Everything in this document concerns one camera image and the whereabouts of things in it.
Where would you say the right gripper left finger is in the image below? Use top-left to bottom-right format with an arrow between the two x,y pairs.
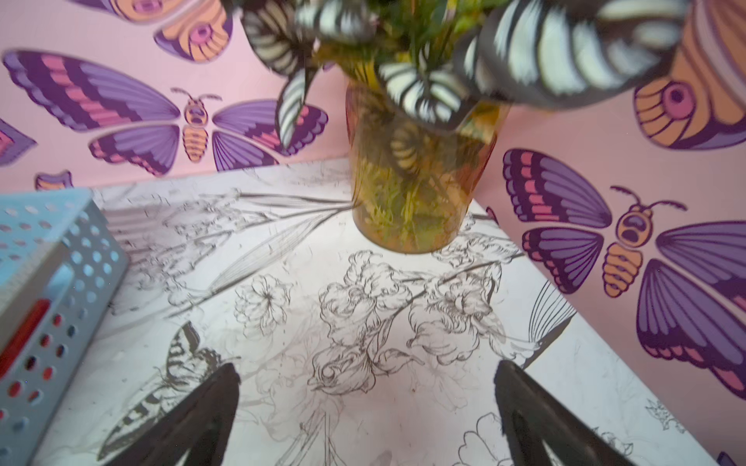
109,363 -> 241,466

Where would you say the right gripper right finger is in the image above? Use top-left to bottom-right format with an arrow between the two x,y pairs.
493,360 -> 631,466

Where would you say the plain red sock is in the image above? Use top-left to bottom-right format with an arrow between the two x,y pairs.
1,298 -> 69,411

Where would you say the light blue plastic basket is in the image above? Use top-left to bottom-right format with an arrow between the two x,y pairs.
1,188 -> 129,465

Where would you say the potted plant in glass vase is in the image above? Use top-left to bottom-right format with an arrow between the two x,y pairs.
238,0 -> 692,256

